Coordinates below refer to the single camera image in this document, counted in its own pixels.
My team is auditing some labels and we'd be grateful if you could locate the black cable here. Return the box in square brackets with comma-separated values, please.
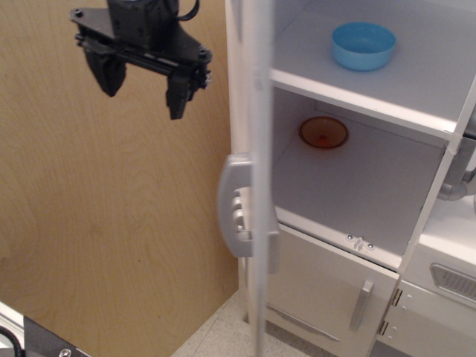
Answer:
[0, 325, 25, 357]

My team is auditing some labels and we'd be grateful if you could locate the brass oven door hinge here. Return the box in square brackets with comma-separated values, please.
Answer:
[390, 289, 402, 306]

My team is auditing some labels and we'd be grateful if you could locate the grey freezer door handle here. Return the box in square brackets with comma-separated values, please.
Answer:
[349, 280, 374, 332]

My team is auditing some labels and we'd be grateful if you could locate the brown plastic plate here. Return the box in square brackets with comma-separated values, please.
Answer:
[298, 116, 350, 149]

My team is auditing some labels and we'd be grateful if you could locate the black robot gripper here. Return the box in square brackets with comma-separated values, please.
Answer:
[69, 1, 212, 120]

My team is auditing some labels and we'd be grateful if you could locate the white toy oven unit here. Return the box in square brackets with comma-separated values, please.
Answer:
[371, 196, 476, 357]

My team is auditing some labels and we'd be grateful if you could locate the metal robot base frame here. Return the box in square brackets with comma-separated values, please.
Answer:
[1, 302, 89, 357]

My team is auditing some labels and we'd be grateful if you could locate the white door latch catch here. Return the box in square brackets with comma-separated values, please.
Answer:
[345, 234, 376, 251]

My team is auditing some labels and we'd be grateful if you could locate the grey fridge door handle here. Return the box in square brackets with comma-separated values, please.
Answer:
[217, 152, 252, 257]

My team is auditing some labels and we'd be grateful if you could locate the blue plastic bowl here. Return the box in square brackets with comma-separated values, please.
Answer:
[332, 22, 396, 71]

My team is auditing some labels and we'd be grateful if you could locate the white fridge door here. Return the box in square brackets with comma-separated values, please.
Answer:
[225, 1, 278, 356]

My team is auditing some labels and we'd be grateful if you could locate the grey oven vent panel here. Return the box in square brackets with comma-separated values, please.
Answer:
[430, 263, 476, 302]

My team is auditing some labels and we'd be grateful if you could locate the white toy fridge cabinet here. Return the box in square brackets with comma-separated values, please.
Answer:
[271, 1, 475, 270]

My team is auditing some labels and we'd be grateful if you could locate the grey sink faucet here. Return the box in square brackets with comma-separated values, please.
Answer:
[437, 109, 475, 201]

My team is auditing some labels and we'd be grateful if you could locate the white lower freezer door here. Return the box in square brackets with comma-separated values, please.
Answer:
[267, 225, 399, 356]

